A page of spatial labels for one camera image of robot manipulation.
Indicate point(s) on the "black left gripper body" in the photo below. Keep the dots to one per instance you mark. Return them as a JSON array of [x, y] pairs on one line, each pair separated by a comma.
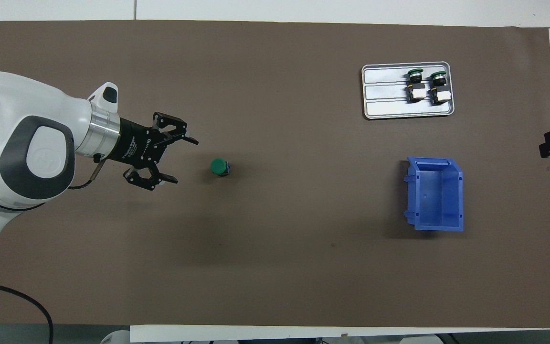
[[139, 143]]

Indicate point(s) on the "green mushroom push button switch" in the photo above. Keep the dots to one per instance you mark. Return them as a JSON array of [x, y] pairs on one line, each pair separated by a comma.
[[217, 166], [439, 93], [416, 91]]

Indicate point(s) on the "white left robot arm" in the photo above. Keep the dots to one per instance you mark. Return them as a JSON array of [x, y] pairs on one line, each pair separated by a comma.
[[17, 114]]

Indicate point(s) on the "blue plastic storage bin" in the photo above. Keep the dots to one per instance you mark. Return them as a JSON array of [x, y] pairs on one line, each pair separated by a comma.
[[439, 200]]

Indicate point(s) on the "brown table mat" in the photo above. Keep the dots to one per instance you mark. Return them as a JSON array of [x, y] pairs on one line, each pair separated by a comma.
[[303, 215]]

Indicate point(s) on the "silver metal tray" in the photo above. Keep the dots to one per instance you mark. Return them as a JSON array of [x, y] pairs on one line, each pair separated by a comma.
[[385, 107]]

